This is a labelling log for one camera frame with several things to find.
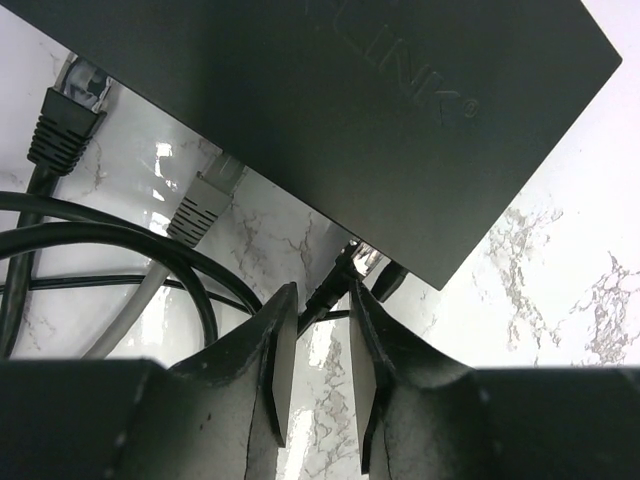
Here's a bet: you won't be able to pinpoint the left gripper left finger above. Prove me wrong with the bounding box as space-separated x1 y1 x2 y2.
1 283 298 479

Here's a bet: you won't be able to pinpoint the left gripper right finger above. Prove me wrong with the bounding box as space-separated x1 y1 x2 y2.
349 282 639 479

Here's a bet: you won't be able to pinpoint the black network switch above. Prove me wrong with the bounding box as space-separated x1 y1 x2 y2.
5 0 622 289

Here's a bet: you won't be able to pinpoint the black power cable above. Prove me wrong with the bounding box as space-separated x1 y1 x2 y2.
0 192 351 351

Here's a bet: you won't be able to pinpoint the grey ethernet cable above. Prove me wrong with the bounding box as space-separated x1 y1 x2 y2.
79 153 249 360

